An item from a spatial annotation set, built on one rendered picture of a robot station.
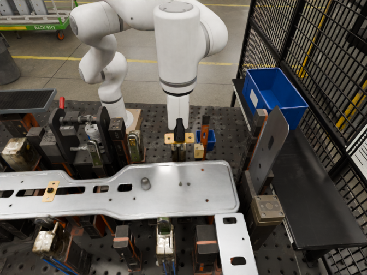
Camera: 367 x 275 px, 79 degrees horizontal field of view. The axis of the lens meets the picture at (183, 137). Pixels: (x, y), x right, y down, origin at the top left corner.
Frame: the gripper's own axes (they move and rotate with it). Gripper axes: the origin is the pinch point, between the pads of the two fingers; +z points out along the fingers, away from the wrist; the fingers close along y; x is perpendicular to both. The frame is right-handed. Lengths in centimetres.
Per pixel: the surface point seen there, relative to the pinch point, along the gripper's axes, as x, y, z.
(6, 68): -217, -237, 109
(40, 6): -223, -402, 87
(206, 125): 10.4, -14.8, 12.3
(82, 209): -33.5, 7.9, 27.4
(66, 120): -39.7, -17.8, 9.8
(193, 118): 12, -69, 58
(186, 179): 2.4, -1.9, 27.5
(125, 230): -18.3, 15.5, 28.4
